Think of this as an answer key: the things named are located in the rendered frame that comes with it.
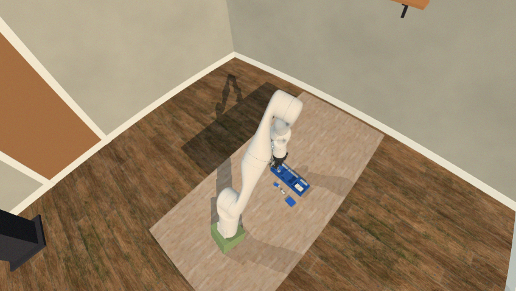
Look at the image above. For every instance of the blue three-compartment bin rack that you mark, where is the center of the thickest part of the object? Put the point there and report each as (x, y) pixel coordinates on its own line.
(290, 178)

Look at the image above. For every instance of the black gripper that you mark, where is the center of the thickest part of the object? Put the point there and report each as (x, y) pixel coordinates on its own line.
(278, 161)

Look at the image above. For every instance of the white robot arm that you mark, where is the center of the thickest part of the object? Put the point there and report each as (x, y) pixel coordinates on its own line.
(286, 108)

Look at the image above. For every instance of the blue rectangular block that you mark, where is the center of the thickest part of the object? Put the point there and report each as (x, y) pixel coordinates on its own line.
(290, 201)

